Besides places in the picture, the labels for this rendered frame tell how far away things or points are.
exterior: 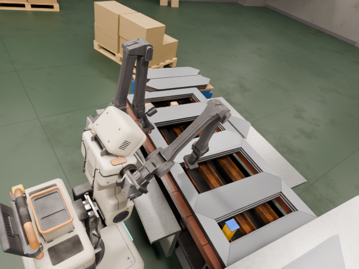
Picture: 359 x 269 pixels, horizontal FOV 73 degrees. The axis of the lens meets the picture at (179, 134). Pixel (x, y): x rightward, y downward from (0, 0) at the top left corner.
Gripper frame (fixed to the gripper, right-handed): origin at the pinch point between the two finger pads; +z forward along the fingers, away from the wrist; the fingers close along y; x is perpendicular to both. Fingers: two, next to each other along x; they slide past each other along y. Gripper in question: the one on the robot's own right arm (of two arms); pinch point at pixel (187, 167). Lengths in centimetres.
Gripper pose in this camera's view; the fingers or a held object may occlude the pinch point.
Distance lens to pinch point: 166.8
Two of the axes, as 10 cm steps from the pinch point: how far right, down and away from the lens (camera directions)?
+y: -4.0, -8.0, 4.4
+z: -2.8, 5.6, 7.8
